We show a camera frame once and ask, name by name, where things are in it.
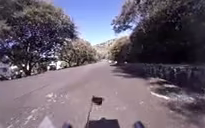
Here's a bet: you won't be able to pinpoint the distant hillside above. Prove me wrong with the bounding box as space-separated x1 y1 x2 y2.
93 38 118 61

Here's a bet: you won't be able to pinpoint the grey asphalt road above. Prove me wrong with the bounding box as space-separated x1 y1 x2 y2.
0 60 205 128

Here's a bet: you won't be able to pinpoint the row of trees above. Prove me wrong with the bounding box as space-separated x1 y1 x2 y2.
59 38 100 68

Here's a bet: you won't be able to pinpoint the white vehicle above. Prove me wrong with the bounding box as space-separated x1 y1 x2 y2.
47 60 70 71

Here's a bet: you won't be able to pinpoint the robot's own part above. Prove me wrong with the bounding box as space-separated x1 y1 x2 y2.
61 95 146 128

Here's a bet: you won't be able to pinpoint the dense dark trees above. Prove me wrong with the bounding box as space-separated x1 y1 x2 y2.
109 0 205 66

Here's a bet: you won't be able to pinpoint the large leafy tree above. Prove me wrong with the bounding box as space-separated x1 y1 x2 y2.
0 0 78 77

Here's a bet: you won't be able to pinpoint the leaf-strewn road verge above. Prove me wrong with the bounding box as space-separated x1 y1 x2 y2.
146 77 205 128

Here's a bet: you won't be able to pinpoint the low stone wall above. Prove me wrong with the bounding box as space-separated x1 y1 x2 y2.
136 63 205 92

